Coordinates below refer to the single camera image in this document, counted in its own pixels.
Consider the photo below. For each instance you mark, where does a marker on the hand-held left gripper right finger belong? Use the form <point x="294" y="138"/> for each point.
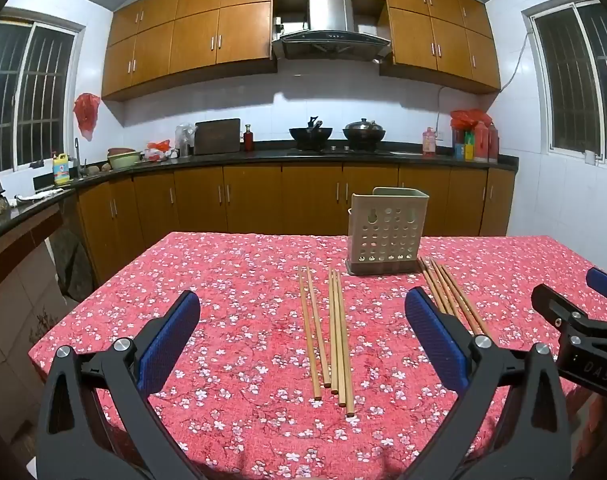
<point x="436" y="335"/>

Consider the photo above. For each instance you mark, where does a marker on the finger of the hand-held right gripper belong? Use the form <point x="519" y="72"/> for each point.
<point x="583" y="340"/>
<point x="606" y="285"/>

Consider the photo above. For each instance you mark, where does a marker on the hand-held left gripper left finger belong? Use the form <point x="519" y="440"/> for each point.
<point x="168" y="340"/>

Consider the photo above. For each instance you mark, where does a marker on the beige perforated chopstick holder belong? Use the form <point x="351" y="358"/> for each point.
<point x="383" y="240"/>

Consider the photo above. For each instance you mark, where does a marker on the red floral tablecloth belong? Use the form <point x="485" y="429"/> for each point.
<point x="233" y="310"/>

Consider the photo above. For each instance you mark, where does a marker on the dark cloth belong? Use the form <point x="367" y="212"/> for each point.
<point x="73" y="265"/>

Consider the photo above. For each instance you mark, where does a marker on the wooden lower kitchen cabinets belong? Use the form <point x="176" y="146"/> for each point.
<point x="253" y="200"/>

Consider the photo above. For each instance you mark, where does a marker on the dark red sauce bottle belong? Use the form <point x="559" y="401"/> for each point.
<point x="480" y="145"/>
<point x="493" y="145"/>

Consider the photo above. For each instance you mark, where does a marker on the green bowl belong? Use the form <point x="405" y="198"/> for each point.
<point x="123" y="160"/>

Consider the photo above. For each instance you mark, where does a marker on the green cap bottle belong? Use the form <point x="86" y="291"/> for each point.
<point x="468" y="147"/>

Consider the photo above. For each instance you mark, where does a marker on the red and white plastic bag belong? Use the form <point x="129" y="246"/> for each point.
<point x="157" y="150"/>

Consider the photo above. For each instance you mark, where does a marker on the pink bottle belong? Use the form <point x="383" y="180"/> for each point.
<point x="429" y="142"/>

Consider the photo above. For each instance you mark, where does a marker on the white cloth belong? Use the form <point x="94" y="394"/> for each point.
<point x="38" y="196"/>

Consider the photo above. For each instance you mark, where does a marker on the yellow detergent bottle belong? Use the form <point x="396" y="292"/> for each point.
<point x="61" y="171"/>

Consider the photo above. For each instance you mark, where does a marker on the clear plastic bag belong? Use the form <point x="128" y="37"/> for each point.
<point x="185" y="137"/>

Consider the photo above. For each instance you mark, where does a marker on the black faucet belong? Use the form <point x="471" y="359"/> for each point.
<point x="77" y="157"/>

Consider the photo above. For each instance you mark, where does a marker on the black kitchen countertop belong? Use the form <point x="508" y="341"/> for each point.
<point x="263" y="157"/>

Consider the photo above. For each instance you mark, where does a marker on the dark wooden cutting board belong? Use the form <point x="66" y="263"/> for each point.
<point x="217" y="136"/>

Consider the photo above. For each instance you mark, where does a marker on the barred window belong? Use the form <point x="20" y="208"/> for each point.
<point x="573" y="75"/>
<point x="28" y="95"/>

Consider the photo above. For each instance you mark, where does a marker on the black pot with lid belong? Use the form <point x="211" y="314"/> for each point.
<point x="364" y="132"/>

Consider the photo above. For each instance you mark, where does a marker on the small red bottle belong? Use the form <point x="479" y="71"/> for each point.
<point x="248" y="140"/>

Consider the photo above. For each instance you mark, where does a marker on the black wok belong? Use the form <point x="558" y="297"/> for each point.
<point x="311" y="135"/>

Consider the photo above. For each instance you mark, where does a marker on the steel range hood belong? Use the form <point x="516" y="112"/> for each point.
<point x="328" y="15"/>

